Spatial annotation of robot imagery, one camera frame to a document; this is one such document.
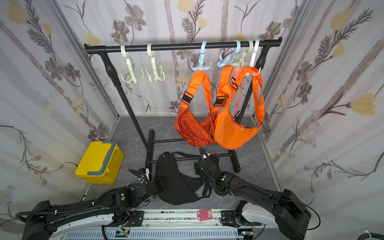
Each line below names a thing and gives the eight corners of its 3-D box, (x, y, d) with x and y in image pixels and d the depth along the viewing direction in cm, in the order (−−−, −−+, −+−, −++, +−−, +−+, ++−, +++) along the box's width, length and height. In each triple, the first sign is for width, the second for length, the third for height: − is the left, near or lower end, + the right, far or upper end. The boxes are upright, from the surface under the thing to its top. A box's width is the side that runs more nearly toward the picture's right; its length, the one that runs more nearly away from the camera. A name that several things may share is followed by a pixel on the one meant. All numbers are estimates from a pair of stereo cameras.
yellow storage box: (89, 185, 87) (72, 174, 75) (103, 154, 100) (90, 141, 88) (116, 185, 87) (104, 174, 75) (126, 154, 100) (117, 141, 88)
